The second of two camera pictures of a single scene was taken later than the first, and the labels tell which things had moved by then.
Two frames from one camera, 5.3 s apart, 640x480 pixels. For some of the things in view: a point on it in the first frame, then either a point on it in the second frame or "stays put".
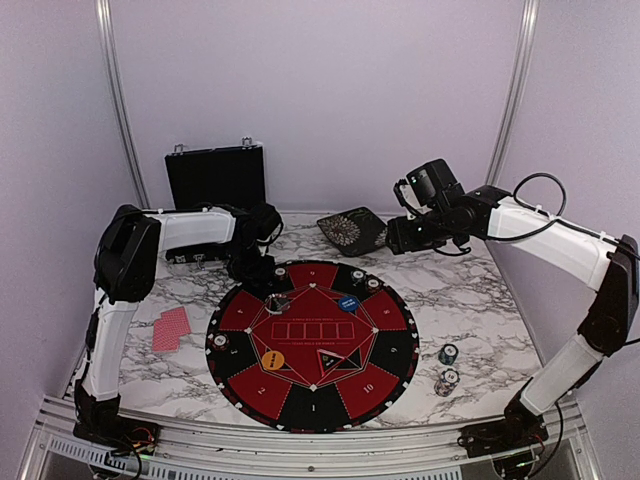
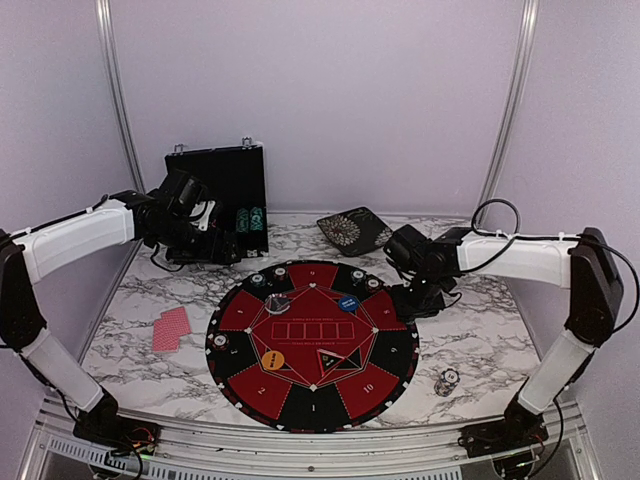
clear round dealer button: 277,303 stays put
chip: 220,342 stays put
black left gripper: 261,277 to 208,254
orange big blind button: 272,360 stays put
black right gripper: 401,241 to 408,313
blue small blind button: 348,303 stays put
